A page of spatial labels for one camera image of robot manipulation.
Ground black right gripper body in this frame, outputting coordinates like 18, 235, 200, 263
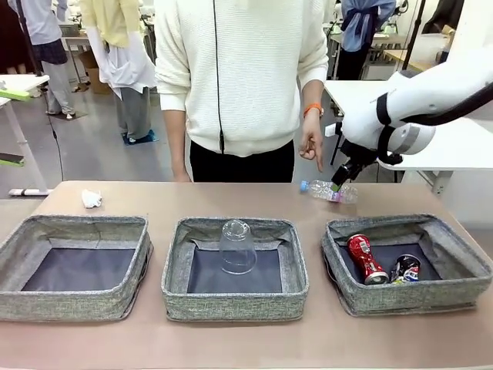
340, 140, 377, 180

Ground large white table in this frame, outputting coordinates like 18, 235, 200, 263
323, 79, 493, 197

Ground cardboard box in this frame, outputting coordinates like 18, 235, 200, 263
79, 49, 112, 95

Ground clear plastic cup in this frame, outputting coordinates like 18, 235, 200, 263
218, 219, 258, 275

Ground small white table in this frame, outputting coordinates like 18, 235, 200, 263
0, 73, 51, 192

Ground person in white sweater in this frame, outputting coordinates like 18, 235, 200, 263
153, 0, 330, 183

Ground clear bottle with blue cap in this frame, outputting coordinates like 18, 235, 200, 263
300, 179, 358, 205

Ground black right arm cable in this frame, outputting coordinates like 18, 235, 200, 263
375, 82, 493, 167

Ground person's left hand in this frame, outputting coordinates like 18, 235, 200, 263
298, 115, 325, 173

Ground white tissue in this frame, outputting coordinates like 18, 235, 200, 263
81, 189, 104, 210

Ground wooden top table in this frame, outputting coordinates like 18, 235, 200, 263
384, 48, 448, 72

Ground person in pale blue shirt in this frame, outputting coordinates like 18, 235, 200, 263
7, 0, 78, 119

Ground white table foot bar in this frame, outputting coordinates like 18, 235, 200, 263
9, 187, 55, 197

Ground black stand pole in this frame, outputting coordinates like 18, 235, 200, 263
406, 0, 427, 72

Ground crushed red can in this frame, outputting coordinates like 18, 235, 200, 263
346, 234, 390, 285

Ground grey fabric basket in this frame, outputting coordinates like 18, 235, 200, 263
0, 214, 154, 323
320, 214, 493, 318
160, 217, 310, 322

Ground person in yellow top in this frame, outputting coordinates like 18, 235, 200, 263
79, 0, 157, 142

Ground crushed dark cola can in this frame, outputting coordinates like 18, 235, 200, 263
391, 254, 421, 285

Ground thin black cord on sweater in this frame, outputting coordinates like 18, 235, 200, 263
213, 0, 226, 154

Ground person's left forearm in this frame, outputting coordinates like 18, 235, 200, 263
301, 79, 327, 108

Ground person's right forearm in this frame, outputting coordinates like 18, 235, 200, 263
164, 109, 189, 174

